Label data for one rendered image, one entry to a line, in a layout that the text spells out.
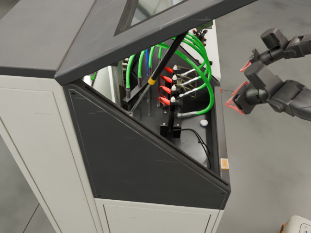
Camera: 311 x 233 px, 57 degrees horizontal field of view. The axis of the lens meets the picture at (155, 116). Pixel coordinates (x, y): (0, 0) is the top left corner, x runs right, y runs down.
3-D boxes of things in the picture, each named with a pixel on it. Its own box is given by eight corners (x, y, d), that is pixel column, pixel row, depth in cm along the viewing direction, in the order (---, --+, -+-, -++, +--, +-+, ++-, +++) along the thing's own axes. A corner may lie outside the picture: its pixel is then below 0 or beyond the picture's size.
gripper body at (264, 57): (251, 50, 123) (267, 41, 118) (264, 67, 127) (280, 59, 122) (249, 58, 119) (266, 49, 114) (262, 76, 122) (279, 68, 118)
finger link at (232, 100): (216, 102, 96) (235, 98, 87) (227, 88, 98) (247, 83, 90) (227, 116, 98) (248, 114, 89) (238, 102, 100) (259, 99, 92)
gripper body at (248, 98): (232, 100, 88) (250, 97, 82) (249, 78, 92) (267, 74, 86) (244, 115, 90) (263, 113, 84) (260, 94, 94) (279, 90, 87)
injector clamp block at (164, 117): (179, 147, 145) (181, 126, 134) (159, 145, 145) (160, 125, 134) (181, 101, 168) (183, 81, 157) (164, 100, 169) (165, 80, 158)
